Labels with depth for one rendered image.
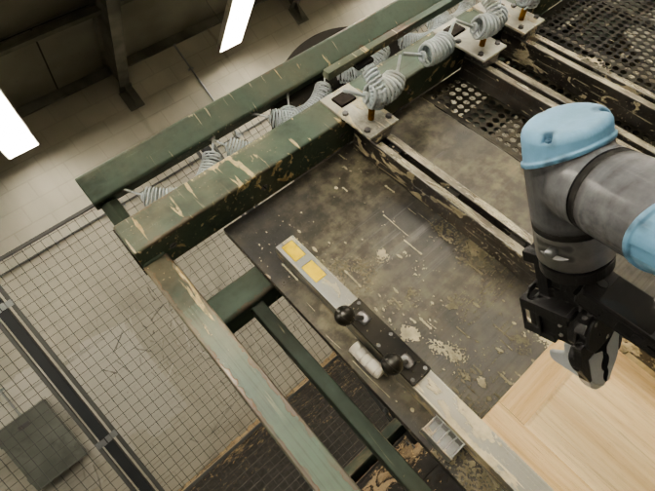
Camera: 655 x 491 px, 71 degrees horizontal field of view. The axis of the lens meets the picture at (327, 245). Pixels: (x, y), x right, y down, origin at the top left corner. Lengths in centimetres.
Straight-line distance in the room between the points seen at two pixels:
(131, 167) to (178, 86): 457
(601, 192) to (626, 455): 70
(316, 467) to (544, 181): 61
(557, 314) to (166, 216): 81
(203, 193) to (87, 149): 477
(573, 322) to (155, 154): 131
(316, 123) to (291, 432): 73
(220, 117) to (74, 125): 437
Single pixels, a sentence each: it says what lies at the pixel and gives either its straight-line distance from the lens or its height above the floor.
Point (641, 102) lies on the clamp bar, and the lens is 151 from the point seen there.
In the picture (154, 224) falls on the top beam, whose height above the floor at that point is 189.
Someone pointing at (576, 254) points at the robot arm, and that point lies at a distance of 50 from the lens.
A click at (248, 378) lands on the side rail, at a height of 154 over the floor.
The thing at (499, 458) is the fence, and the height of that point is 120.
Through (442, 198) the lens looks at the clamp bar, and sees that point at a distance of 111.
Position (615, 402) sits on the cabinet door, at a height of 111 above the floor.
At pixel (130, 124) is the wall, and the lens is 591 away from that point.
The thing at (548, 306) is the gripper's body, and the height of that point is 149.
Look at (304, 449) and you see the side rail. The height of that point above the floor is 140.
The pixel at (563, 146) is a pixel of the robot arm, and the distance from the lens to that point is 43.
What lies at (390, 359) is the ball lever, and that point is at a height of 145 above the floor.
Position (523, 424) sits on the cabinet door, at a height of 119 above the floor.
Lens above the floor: 174
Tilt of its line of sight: 6 degrees down
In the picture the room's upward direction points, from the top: 35 degrees counter-clockwise
